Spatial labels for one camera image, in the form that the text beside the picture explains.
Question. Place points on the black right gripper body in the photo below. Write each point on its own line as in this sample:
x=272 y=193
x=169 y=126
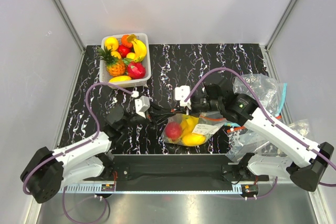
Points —
x=203 y=103

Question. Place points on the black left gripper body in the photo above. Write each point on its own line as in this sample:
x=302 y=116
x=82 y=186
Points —
x=136 y=119

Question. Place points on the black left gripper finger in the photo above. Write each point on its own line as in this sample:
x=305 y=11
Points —
x=157 y=119
x=159 y=110

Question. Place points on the red apple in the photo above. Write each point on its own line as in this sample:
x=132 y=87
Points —
x=173 y=131
x=123 y=50

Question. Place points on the yellow banana bunch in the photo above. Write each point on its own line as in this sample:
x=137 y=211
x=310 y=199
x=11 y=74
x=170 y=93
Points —
x=188 y=123

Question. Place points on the clear bag orange zipper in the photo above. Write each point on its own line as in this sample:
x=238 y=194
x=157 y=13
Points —
x=209 y=123

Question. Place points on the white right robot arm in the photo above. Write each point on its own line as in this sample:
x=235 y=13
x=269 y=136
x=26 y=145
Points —
x=305 y=162

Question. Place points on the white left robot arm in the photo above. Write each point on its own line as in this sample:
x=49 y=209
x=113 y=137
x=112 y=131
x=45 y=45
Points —
x=50 y=170

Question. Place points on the clear bag red zipper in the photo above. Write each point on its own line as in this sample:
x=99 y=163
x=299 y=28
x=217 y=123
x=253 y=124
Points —
x=246 y=141

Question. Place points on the small yellow mango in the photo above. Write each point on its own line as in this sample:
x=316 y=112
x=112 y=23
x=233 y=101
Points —
x=120 y=79

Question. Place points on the red dragon fruit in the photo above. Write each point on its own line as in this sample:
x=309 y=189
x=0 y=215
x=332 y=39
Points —
x=136 y=70

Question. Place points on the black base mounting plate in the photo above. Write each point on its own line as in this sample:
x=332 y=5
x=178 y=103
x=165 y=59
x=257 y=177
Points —
x=132 y=167

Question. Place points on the small pineapple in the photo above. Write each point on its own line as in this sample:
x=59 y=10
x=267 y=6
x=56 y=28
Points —
x=114 y=65

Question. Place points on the white plastic fruit basket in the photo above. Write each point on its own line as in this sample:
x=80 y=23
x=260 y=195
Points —
x=104 y=76

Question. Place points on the yellow starfruit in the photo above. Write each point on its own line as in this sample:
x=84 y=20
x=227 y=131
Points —
x=139 y=47

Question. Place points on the orange tangerine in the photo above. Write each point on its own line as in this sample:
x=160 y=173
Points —
x=127 y=40

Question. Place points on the yellow lemon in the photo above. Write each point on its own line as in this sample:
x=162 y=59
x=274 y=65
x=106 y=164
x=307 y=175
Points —
x=111 y=43

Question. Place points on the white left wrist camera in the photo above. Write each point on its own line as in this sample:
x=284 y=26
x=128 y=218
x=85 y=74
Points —
x=142 y=104

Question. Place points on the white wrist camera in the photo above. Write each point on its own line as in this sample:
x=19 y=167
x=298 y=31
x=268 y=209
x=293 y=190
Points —
x=180 y=94
x=142 y=104

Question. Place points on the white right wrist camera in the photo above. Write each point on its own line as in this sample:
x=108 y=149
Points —
x=180 y=94

